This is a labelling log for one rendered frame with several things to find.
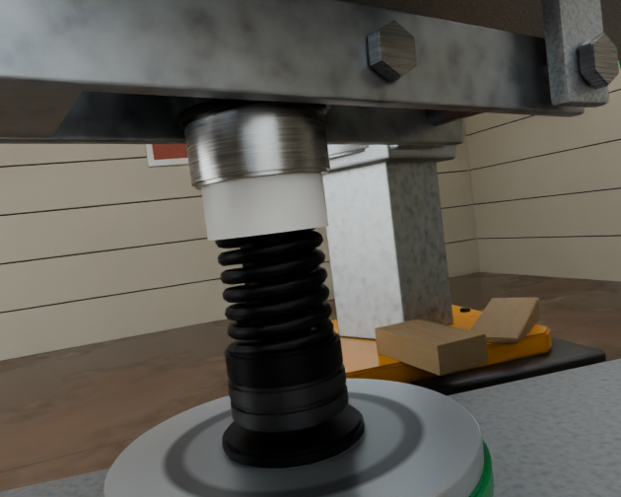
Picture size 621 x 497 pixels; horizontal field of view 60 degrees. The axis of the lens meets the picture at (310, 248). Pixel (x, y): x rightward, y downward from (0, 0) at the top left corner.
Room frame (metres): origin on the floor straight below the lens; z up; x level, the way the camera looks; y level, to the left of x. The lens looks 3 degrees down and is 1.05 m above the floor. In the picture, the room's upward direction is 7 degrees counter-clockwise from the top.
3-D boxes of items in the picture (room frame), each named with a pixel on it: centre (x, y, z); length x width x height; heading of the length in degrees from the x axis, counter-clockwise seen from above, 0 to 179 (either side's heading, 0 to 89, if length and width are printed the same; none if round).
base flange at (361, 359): (1.21, -0.17, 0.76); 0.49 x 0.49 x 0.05; 15
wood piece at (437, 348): (0.95, -0.19, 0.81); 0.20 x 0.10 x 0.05; 23
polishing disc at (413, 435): (0.31, 0.02, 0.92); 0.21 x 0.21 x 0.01
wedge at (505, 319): (1.08, -0.38, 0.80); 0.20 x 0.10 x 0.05; 145
